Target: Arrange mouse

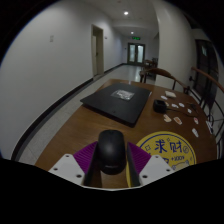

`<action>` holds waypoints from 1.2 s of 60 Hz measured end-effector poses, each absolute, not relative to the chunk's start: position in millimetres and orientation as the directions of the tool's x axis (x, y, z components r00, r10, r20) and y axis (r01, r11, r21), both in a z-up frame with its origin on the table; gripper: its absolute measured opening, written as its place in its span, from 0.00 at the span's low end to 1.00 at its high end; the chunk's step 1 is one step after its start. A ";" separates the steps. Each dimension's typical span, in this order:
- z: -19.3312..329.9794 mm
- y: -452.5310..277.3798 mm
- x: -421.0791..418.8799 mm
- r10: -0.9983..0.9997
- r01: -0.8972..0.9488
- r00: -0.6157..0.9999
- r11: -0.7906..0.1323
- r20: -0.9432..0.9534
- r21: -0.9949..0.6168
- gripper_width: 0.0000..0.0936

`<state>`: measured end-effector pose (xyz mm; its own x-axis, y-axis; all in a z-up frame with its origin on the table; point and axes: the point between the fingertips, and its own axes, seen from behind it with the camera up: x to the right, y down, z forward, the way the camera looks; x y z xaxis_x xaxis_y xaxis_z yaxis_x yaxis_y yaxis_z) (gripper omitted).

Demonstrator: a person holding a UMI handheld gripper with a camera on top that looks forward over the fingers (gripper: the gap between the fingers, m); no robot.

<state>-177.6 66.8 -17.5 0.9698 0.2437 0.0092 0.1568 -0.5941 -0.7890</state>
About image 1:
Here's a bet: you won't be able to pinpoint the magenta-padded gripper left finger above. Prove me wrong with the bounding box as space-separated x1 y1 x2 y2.
48 141 103 188

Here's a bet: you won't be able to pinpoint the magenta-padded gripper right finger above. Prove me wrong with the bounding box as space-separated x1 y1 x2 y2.
125 141 176 188

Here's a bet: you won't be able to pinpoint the black computer mouse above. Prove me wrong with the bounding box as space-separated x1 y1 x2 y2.
96 129 128 176

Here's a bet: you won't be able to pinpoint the round yellow printed mouse pad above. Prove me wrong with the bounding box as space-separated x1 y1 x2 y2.
125 130 198 188

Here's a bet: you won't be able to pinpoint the orange and white sticker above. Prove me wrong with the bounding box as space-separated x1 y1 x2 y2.
173 116 184 126

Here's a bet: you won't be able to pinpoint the small black box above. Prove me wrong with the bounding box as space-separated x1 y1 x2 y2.
152 99 169 114

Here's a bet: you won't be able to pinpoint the white flat strip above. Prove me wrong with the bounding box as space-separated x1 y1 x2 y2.
205 119 214 135

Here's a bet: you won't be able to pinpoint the large black flat desk mat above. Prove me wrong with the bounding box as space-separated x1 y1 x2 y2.
80 82 153 128

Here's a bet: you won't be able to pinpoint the small white box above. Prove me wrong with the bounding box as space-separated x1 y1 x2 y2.
164 90 177 99

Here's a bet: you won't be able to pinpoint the clear plastic bag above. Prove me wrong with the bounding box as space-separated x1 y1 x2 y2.
110 89 136 102

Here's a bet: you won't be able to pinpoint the curved-back wooden chair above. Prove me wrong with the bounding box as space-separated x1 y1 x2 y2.
139 67 191 95

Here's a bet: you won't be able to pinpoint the distant wooden chairs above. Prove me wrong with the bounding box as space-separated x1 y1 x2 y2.
143 57 159 70

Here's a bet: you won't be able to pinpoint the dark framed window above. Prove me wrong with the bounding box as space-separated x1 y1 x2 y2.
194 39 218 108

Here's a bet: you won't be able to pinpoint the glass double door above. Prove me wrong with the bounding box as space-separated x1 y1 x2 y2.
127 42 146 66

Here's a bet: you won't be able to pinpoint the white side door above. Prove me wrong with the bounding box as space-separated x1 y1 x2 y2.
91 24 105 78

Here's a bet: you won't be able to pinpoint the thin black cable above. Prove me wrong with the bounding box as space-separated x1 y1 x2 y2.
165 103 200 118

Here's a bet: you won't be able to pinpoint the wooden chair with metal frame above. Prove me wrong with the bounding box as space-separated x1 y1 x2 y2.
189 66 224 161

